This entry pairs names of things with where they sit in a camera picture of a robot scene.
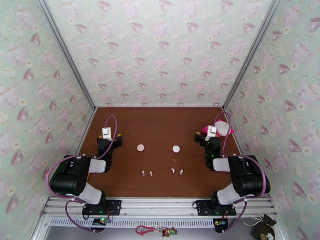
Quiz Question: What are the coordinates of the pink striped plush toy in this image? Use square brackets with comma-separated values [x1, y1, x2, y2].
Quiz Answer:
[202, 118, 236, 138]

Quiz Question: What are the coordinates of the small red figure charm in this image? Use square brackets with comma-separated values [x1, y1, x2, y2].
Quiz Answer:
[161, 227, 178, 238]

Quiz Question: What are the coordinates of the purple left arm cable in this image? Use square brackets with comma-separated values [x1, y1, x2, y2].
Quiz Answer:
[46, 115, 118, 234]

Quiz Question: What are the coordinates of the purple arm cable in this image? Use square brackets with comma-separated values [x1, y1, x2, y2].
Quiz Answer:
[213, 111, 266, 234]
[46, 115, 118, 234]

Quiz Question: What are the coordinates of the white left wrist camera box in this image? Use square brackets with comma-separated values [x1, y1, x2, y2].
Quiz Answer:
[101, 126, 112, 141]

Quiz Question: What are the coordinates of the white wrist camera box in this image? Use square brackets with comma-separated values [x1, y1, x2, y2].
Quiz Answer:
[101, 126, 112, 141]
[205, 125, 218, 138]

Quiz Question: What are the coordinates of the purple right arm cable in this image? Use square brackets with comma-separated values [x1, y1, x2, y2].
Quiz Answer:
[213, 111, 266, 234]

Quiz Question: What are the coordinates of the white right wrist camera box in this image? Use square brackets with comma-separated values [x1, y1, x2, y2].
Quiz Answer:
[205, 125, 218, 138]

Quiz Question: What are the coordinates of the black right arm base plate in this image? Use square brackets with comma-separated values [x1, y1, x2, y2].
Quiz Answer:
[195, 200, 237, 216]

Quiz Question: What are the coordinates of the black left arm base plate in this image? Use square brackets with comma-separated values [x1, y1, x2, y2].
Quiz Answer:
[82, 200, 122, 215]

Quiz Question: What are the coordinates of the aluminium mounting rail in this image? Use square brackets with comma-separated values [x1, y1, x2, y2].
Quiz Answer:
[41, 196, 278, 217]

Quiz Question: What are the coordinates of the white slotted cable duct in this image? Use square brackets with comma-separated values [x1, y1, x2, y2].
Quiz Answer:
[48, 218, 216, 228]

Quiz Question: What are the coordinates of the aluminium frame post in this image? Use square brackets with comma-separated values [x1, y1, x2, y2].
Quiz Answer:
[34, 0, 97, 110]
[222, 0, 287, 111]

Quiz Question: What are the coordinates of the red carabiner keychain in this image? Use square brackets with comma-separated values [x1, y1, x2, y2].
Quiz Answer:
[135, 225, 155, 236]

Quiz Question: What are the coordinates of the brown drawstring pouch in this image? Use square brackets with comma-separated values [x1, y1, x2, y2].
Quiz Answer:
[241, 212, 277, 240]

